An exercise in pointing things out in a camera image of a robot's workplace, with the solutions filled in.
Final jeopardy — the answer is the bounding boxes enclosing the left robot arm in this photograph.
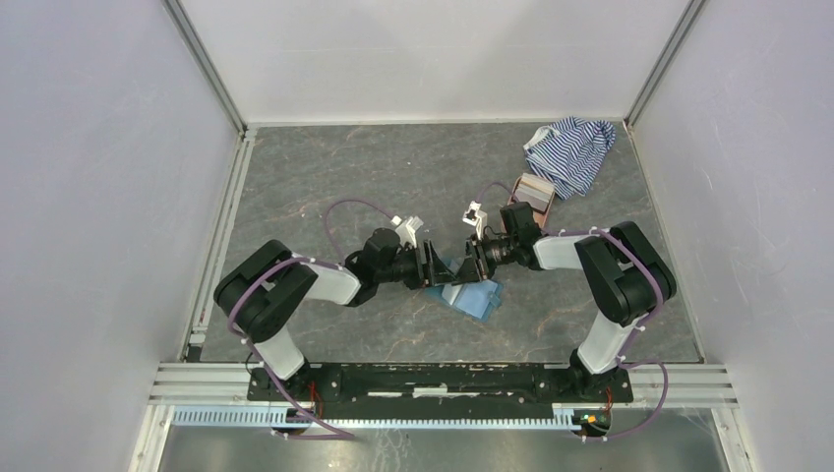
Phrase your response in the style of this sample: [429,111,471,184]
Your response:
[213,228,457,401]

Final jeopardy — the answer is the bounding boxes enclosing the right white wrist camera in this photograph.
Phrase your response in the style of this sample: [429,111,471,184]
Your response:
[461,201,488,240]

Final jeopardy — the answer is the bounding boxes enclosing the aluminium frame rail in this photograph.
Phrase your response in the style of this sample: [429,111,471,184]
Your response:
[149,363,740,409]

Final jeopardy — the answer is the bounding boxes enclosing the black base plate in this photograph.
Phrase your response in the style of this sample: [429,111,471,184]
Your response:
[247,363,634,420]

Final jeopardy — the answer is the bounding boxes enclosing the pink card box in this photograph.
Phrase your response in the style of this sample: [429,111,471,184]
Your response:
[508,173,557,229]

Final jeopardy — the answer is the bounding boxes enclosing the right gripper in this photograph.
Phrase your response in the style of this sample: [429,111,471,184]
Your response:
[456,233,518,285]

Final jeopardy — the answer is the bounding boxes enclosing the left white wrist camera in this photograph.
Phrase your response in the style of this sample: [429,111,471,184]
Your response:
[390,215,424,248]

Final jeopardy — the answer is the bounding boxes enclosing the striped blue white cloth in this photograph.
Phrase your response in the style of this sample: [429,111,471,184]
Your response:
[522,116,616,201]

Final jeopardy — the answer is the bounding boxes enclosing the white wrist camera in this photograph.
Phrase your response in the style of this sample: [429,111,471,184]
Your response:
[390,215,424,248]
[461,201,488,240]

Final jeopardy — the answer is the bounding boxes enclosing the light blue cable duct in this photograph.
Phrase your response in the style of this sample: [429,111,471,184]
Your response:
[172,406,580,432]

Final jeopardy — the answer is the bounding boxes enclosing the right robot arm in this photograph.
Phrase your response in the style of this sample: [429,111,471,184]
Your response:
[452,202,677,401]

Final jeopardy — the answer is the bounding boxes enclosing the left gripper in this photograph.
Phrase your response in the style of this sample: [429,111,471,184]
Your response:
[376,239,459,290]

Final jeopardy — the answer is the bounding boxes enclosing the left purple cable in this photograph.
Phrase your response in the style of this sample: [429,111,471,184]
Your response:
[225,198,398,443]

